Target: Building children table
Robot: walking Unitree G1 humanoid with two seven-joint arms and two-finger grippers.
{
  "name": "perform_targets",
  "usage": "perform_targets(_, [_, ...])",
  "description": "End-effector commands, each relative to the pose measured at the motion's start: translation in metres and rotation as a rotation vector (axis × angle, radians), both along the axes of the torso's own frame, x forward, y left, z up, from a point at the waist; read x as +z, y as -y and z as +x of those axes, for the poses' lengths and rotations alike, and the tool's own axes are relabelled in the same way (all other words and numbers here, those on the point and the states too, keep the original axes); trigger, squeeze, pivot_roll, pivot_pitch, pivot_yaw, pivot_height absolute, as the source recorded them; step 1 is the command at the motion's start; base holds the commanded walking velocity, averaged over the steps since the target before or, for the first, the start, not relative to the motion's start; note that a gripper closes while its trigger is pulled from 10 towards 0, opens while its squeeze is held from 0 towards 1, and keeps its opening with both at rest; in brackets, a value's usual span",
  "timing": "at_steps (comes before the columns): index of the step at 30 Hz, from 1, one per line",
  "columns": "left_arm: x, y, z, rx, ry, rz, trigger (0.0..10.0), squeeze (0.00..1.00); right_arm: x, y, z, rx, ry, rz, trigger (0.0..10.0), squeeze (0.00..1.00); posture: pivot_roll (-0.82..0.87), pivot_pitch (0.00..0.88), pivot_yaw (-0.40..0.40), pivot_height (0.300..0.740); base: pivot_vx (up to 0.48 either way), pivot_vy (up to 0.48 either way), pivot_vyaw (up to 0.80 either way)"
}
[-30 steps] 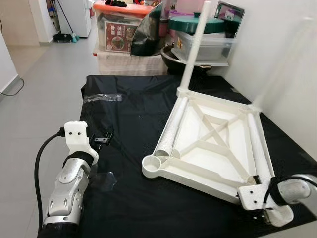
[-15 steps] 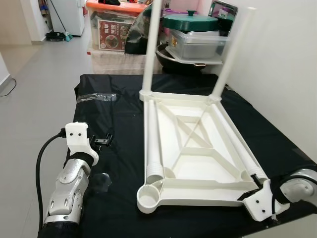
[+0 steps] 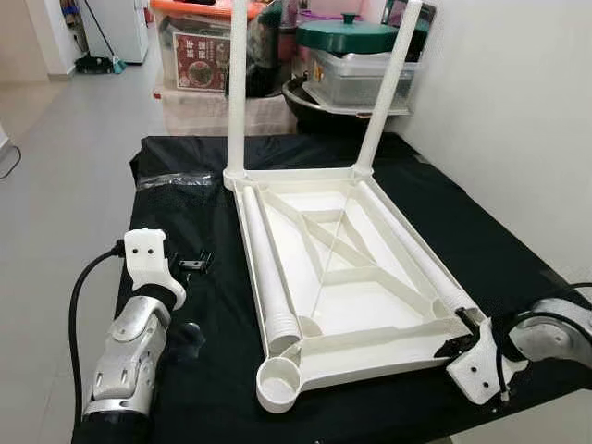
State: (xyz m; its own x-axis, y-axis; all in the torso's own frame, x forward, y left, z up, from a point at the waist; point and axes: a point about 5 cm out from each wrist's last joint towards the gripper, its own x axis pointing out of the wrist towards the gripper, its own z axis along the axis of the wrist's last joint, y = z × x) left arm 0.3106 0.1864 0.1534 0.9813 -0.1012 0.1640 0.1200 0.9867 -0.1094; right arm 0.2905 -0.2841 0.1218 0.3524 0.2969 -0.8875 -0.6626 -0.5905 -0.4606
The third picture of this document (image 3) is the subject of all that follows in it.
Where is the clear storage bin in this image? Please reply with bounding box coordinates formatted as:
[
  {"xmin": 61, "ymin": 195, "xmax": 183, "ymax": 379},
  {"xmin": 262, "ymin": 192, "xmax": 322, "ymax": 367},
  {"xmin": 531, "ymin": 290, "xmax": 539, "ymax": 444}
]
[{"xmin": 157, "ymin": 14, "xmax": 232, "ymax": 93}]

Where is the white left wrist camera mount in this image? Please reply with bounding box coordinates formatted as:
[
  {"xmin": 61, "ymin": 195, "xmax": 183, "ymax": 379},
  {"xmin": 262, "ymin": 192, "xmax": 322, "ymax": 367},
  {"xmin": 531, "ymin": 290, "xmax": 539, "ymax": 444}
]
[{"xmin": 122, "ymin": 229, "xmax": 186, "ymax": 311}]

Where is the black bag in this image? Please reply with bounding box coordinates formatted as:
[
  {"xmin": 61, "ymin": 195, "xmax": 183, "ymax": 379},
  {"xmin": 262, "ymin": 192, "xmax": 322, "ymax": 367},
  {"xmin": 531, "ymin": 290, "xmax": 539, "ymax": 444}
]
[{"xmin": 248, "ymin": 0, "xmax": 302, "ymax": 98}]

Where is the red printed cardboard box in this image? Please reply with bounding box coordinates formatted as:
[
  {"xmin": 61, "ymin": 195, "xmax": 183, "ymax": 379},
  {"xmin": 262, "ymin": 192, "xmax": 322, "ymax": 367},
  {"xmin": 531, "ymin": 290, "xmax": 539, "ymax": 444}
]
[{"xmin": 171, "ymin": 32, "xmax": 232, "ymax": 92}]

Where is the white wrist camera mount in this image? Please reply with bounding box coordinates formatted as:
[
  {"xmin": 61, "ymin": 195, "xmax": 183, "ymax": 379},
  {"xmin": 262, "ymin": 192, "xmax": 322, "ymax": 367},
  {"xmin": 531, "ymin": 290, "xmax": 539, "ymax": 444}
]
[
  {"xmin": 122, "ymin": 229, "xmax": 186, "ymax": 311},
  {"xmin": 447, "ymin": 319, "xmax": 528, "ymax": 406}
]

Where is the orange bin lid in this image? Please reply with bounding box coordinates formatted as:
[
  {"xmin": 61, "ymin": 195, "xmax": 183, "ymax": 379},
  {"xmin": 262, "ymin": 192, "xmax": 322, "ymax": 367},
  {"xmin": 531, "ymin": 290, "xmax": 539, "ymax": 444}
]
[{"xmin": 151, "ymin": 0, "xmax": 278, "ymax": 21}]

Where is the mop with black head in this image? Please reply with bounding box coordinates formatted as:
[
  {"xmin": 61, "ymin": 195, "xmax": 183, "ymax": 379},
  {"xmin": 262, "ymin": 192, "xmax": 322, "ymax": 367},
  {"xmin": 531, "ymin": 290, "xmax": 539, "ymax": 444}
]
[{"xmin": 74, "ymin": 0, "xmax": 126, "ymax": 75}]

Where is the dark picture frame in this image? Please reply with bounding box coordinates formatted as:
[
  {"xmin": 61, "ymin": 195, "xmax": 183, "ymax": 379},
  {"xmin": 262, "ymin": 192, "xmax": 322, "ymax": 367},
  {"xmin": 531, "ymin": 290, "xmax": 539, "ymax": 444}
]
[{"xmin": 407, "ymin": 0, "xmax": 438, "ymax": 58}]

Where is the beige cloth-covered bench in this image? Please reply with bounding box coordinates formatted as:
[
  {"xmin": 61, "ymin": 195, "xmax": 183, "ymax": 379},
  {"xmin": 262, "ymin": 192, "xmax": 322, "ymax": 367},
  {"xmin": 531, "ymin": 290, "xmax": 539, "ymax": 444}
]
[{"xmin": 157, "ymin": 85, "xmax": 297, "ymax": 137}]

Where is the black table cloth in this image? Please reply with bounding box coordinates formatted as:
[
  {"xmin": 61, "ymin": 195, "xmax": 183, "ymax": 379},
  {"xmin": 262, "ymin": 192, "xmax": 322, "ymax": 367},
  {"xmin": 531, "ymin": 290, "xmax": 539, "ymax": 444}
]
[{"xmin": 72, "ymin": 134, "xmax": 592, "ymax": 444}]

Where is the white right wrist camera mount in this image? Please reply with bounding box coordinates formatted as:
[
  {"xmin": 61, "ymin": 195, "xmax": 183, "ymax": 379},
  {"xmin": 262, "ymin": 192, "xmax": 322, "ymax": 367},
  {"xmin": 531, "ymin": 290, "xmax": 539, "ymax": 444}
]
[{"xmin": 447, "ymin": 319, "xmax": 528, "ymax": 406}]

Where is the white plastic table top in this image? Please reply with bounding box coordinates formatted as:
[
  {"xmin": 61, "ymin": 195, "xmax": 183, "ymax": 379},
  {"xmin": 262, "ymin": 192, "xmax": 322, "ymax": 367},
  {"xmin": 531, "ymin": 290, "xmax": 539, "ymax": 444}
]
[{"xmin": 224, "ymin": 165, "xmax": 487, "ymax": 413}]

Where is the white fridge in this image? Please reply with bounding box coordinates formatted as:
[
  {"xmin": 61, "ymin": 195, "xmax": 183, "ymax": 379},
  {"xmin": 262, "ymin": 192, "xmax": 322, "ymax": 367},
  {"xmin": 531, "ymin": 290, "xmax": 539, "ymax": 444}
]
[{"xmin": 81, "ymin": 0, "xmax": 151, "ymax": 66}]

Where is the pink box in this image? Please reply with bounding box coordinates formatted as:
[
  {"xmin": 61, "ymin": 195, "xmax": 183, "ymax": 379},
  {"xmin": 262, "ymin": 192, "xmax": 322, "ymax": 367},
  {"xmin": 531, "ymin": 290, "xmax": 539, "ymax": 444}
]
[{"xmin": 277, "ymin": 0, "xmax": 389, "ymax": 24}]

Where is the black wok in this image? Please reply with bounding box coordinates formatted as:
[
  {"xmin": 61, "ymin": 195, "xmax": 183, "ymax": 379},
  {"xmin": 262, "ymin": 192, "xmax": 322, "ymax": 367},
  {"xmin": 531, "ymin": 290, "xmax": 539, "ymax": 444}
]
[{"xmin": 282, "ymin": 76, "xmax": 413, "ymax": 130}]

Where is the clear plastic container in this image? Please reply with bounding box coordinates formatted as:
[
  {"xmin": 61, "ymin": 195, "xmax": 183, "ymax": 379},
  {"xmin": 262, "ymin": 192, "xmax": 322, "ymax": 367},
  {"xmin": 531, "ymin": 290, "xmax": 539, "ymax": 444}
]
[{"xmin": 305, "ymin": 48, "xmax": 419, "ymax": 110}]

